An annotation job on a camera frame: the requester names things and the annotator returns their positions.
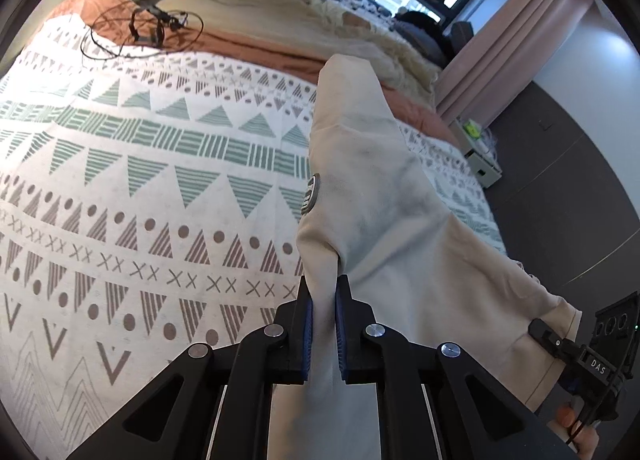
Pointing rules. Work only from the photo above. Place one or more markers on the grey cushion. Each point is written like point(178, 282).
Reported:
point(460, 35)

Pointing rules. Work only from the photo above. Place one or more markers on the beige duvet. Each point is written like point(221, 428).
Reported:
point(280, 5)

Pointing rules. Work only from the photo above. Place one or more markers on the pink curtain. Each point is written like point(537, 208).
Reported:
point(510, 40)

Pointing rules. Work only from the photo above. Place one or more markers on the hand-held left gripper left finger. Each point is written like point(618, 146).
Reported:
point(307, 335)

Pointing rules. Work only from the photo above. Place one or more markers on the person's right hand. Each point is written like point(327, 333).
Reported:
point(567, 415)

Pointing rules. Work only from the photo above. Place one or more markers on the beige jacket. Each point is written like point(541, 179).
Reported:
point(390, 190)

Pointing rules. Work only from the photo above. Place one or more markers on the white nightstand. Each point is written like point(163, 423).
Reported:
point(482, 160)

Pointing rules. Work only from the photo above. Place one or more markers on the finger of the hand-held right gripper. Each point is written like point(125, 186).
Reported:
point(550, 337)

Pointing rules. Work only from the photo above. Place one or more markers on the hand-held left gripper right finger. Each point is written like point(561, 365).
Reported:
point(341, 335)

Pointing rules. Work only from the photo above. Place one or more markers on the spotted white cloth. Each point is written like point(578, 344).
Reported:
point(360, 3)

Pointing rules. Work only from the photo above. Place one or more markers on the green item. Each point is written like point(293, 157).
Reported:
point(471, 129)

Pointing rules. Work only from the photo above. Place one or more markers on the patterned geometric blanket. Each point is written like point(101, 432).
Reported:
point(150, 190)

